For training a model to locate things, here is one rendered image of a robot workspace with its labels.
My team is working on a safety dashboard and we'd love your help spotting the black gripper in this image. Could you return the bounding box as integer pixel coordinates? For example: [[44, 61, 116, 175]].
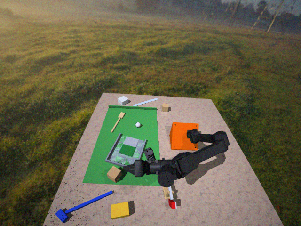
[[123, 160, 161, 177]]

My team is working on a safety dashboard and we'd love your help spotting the blue putter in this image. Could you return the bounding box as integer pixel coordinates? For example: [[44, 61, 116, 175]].
[[55, 191, 112, 223]]

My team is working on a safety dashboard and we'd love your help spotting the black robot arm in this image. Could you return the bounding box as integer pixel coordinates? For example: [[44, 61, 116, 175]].
[[143, 129, 230, 187]]

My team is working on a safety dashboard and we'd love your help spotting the green putting mat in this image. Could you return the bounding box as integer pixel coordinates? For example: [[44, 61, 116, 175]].
[[83, 108, 160, 186]]

